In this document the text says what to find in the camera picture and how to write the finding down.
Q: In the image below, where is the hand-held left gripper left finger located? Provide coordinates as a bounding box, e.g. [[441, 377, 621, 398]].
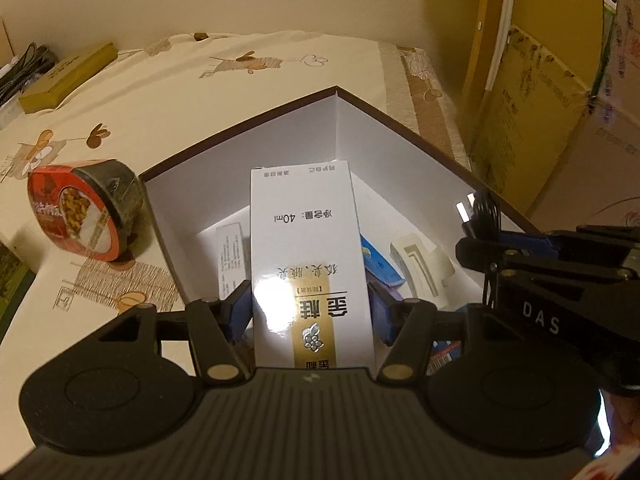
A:
[[90, 280, 253, 386]]

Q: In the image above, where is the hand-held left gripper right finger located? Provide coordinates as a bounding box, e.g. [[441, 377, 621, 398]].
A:
[[372, 287, 506, 386]]

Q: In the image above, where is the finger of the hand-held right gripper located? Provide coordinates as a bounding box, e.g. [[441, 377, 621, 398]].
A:
[[455, 237, 633, 281], [497, 224, 640, 261]]

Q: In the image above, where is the black usb cable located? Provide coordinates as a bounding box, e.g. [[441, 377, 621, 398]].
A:
[[455, 191, 502, 311]]

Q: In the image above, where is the blue label plastic case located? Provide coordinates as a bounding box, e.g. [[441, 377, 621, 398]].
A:
[[427, 340, 462, 376]]

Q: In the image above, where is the white and gold box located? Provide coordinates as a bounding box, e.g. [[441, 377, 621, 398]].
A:
[[249, 160, 377, 371]]

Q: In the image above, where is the brown shoebox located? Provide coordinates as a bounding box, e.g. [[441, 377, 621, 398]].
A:
[[138, 86, 546, 376]]

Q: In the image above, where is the plain cardboard box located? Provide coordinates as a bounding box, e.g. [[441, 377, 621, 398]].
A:
[[527, 0, 640, 241]]

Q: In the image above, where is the red patterned clothing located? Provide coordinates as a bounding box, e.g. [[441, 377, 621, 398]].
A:
[[575, 390, 640, 480]]

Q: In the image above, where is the large printed cardboard box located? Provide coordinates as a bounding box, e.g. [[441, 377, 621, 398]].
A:
[[460, 0, 608, 216]]

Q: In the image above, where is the red instant meal bowl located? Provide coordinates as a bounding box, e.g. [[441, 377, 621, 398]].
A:
[[27, 158, 146, 262]]

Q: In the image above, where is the blue milk carton box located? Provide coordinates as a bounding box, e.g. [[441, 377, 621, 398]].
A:
[[0, 240, 36, 326]]

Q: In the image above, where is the olive flat box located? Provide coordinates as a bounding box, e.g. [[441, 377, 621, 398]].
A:
[[18, 42, 119, 114]]

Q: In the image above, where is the grey strapped bag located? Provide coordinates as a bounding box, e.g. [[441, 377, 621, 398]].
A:
[[0, 44, 56, 106]]

